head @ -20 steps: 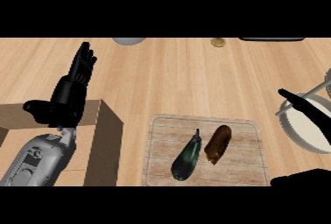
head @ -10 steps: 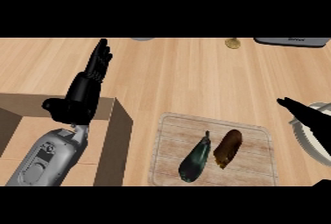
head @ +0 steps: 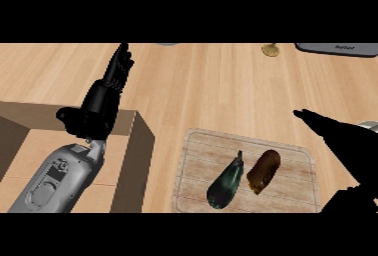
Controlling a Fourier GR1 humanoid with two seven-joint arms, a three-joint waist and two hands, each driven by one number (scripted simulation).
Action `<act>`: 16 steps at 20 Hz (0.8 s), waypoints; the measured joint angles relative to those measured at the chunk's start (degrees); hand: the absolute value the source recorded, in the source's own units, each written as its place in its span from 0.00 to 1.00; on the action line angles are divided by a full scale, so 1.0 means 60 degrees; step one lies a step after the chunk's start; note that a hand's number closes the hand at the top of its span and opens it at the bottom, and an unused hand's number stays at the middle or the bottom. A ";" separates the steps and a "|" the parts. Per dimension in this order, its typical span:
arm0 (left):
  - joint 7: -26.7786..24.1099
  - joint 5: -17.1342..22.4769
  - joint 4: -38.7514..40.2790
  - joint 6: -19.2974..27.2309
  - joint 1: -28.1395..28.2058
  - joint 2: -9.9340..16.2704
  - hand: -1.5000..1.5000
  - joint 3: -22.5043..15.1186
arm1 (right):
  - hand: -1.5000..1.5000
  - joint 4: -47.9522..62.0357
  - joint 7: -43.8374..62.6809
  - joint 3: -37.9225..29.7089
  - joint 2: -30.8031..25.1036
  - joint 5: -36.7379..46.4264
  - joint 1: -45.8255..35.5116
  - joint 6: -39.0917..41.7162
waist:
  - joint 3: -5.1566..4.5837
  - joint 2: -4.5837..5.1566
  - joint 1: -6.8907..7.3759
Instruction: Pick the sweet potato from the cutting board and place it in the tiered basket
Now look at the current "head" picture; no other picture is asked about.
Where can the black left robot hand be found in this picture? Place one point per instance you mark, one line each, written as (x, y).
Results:
(98, 110)

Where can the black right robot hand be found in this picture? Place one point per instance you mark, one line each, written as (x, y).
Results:
(344, 146)

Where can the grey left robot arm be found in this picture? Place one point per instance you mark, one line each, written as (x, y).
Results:
(53, 180)

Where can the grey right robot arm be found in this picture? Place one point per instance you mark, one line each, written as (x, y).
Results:
(369, 125)

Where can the brown sweet potato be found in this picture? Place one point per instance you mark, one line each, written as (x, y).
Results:
(263, 170)

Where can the pale wooden cutting board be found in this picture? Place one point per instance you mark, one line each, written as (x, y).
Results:
(245, 173)

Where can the open wooden drawer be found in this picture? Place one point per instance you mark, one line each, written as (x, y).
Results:
(74, 156)

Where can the small grey object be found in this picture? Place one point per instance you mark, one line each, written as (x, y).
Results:
(167, 43)

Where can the dark green eggplant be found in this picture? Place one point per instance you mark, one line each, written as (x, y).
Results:
(226, 185)

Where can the dark grey flat appliance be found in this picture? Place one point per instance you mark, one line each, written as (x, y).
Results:
(340, 49)

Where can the small tan round object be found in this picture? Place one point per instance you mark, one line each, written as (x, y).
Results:
(270, 50)

